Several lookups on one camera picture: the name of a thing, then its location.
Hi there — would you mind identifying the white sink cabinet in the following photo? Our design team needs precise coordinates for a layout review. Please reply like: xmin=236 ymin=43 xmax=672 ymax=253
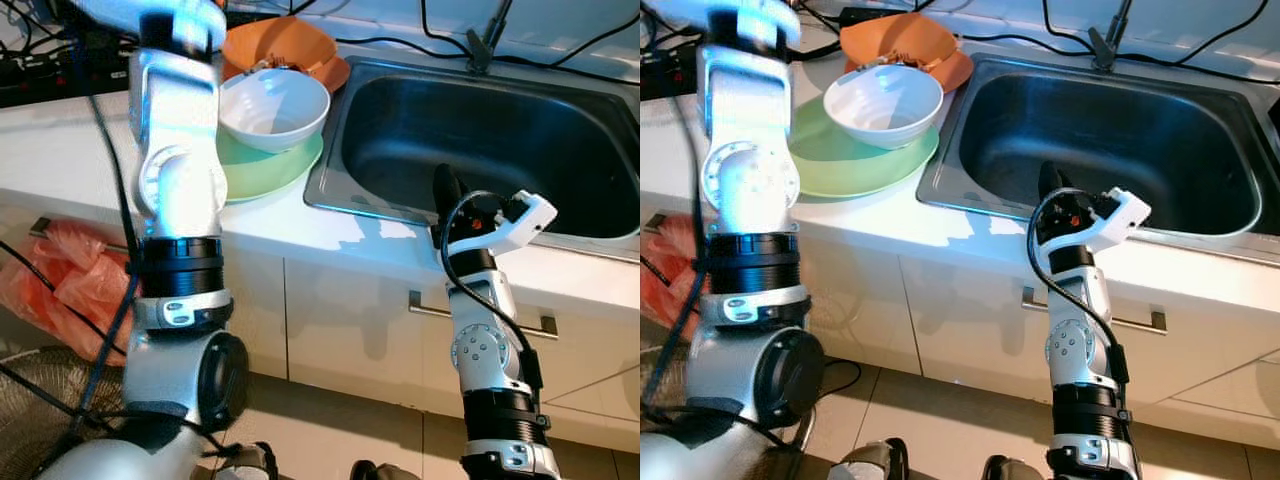
xmin=0 ymin=200 xmax=641 ymax=451
xmin=640 ymin=200 xmax=1280 ymax=451

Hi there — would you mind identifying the metal grille fan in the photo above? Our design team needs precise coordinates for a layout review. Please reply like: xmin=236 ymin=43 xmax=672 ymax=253
xmin=0 ymin=345 xmax=131 ymax=480
xmin=640 ymin=345 xmax=816 ymax=480

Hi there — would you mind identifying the green plate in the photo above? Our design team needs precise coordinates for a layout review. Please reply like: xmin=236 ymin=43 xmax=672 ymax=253
xmin=785 ymin=95 xmax=941 ymax=199
xmin=215 ymin=125 xmax=326 ymax=204

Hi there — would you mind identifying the black looped cable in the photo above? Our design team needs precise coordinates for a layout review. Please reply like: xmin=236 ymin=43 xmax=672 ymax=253
xmin=800 ymin=360 xmax=863 ymax=403

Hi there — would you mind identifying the orange plate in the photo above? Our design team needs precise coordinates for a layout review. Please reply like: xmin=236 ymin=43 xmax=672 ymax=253
xmin=222 ymin=50 xmax=351 ymax=94
xmin=845 ymin=50 xmax=974 ymax=94

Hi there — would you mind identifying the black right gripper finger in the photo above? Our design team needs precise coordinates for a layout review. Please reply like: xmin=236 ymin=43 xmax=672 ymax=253
xmin=1035 ymin=160 xmax=1066 ymax=216
xmin=431 ymin=163 xmax=467 ymax=231

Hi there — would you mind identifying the steel sink basin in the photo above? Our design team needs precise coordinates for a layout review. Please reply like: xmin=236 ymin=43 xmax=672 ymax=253
xmin=915 ymin=52 xmax=1280 ymax=269
xmin=303 ymin=55 xmax=641 ymax=263

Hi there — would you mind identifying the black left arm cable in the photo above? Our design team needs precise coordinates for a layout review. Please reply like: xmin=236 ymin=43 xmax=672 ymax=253
xmin=60 ymin=30 xmax=141 ymax=441
xmin=650 ymin=80 xmax=721 ymax=421

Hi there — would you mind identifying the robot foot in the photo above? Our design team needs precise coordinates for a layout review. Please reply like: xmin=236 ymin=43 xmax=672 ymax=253
xmin=350 ymin=460 xmax=421 ymax=480
xmin=215 ymin=440 xmax=279 ymax=480
xmin=980 ymin=455 xmax=1051 ymax=480
xmin=835 ymin=437 xmax=909 ymax=480

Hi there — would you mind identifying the red plastic bag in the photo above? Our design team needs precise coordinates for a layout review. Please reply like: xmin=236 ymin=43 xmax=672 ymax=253
xmin=0 ymin=220 xmax=141 ymax=366
xmin=640 ymin=215 xmax=716 ymax=346

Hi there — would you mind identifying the black power strip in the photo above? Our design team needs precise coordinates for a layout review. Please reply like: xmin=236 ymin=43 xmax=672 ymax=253
xmin=640 ymin=40 xmax=706 ymax=99
xmin=0 ymin=45 xmax=141 ymax=109

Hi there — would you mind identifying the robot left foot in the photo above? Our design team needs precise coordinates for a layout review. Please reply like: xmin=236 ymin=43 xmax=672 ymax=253
xmin=835 ymin=437 xmax=909 ymax=480
xmin=215 ymin=440 xmax=279 ymax=480

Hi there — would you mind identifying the thin black cable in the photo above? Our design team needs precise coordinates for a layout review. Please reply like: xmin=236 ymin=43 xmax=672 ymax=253
xmin=0 ymin=240 xmax=131 ymax=356

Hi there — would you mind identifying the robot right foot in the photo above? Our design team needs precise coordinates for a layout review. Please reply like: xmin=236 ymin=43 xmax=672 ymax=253
xmin=350 ymin=460 xmax=421 ymax=480
xmin=980 ymin=455 xmax=1051 ymax=480

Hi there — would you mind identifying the metal faucet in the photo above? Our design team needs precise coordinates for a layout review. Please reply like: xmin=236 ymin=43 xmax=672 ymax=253
xmin=465 ymin=0 xmax=516 ymax=73
xmin=1088 ymin=0 xmax=1141 ymax=71

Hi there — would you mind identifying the orange bowl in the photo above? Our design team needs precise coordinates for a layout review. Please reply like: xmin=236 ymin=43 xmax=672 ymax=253
xmin=840 ymin=12 xmax=958 ymax=71
xmin=222 ymin=15 xmax=338 ymax=76

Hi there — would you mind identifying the white ribbed bowl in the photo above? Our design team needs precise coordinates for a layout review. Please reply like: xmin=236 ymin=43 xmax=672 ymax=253
xmin=823 ymin=65 xmax=944 ymax=151
xmin=217 ymin=68 xmax=332 ymax=153

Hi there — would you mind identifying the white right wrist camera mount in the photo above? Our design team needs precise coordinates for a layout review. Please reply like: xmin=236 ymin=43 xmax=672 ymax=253
xmin=1040 ymin=187 xmax=1153 ymax=251
xmin=440 ymin=190 xmax=559 ymax=256

